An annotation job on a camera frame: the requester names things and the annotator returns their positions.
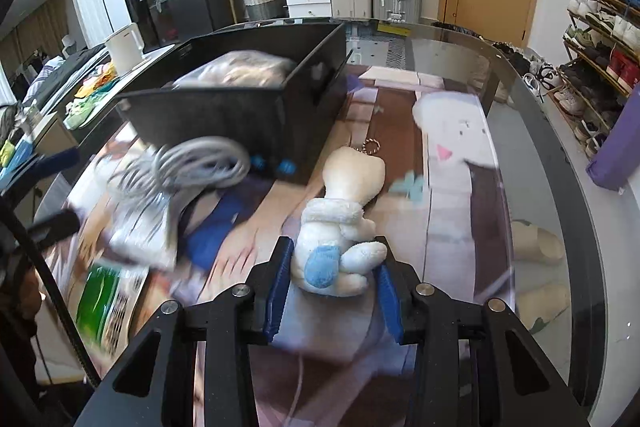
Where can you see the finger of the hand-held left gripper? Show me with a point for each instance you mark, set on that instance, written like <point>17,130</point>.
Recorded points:
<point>57,226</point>
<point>55,162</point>

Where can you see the wicker basket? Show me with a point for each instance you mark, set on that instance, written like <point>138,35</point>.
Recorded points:
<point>262,4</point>

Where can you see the purple bag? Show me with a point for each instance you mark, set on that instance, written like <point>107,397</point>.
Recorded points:
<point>615,152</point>

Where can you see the blue cloth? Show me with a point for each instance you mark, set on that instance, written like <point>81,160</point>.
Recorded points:
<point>212,232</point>

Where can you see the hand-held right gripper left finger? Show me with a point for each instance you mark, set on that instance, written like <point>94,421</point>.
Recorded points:
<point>277,294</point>

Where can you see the grey side cabinet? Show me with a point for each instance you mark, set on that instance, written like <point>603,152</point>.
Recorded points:
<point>160,54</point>

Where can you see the clear plastic packet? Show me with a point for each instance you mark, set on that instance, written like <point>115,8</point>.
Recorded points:
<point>145,232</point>

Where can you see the wooden shoe rack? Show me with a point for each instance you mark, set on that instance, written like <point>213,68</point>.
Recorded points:
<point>595,57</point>

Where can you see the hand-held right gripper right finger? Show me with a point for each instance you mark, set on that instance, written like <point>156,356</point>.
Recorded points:
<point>390,304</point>

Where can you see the beige curtain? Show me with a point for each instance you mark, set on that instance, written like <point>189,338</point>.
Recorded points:
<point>40,32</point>

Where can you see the green snack packet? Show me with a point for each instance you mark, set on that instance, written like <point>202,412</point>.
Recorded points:
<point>100,297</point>

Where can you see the pile of colourful clothes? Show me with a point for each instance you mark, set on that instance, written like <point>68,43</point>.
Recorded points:
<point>92,92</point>

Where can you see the group of assorted shoes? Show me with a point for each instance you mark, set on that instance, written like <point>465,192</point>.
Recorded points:
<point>610,32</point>

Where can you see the black cardboard box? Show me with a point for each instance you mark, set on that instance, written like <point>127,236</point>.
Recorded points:
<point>225,122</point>

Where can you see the printed table mat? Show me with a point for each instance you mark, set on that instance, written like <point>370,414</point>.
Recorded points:
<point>450,187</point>

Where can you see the beige slipper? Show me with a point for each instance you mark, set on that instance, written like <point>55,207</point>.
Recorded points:
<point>540,244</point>
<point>545,307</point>

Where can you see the white kettle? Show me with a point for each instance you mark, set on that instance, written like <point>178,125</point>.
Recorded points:
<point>125,47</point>

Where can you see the zip bag with striped cloth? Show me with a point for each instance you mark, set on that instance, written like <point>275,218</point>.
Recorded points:
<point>235,69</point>

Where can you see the white plush toy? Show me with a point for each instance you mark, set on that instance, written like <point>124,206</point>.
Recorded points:
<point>345,187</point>

